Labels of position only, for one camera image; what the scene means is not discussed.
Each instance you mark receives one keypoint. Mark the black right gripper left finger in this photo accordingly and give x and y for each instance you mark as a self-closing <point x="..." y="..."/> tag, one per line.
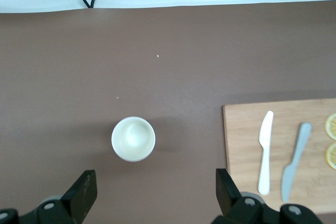
<point x="78" y="197"/>

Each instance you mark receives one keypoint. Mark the brown table mat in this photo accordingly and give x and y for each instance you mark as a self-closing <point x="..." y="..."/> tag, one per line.
<point x="105" y="64"/>

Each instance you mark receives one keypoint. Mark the grey plastic knife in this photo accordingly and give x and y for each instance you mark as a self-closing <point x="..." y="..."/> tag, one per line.
<point x="294" y="166"/>

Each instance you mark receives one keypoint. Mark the bamboo cutting board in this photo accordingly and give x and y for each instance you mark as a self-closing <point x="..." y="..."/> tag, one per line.
<point x="241" y="142"/>

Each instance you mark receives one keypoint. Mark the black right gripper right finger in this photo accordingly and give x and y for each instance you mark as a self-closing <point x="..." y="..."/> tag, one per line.
<point x="231" y="203"/>

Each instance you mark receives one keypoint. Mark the lemon slice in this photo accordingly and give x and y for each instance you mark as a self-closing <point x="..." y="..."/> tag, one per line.
<point x="332" y="155"/>
<point x="332" y="127"/>

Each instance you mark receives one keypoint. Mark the white plastic knife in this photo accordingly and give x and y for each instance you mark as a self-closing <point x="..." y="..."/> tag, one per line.
<point x="265" y="155"/>

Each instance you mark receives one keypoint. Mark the white IKEA cup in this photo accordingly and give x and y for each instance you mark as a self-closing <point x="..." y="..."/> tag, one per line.
<point x="133" y="138"/>

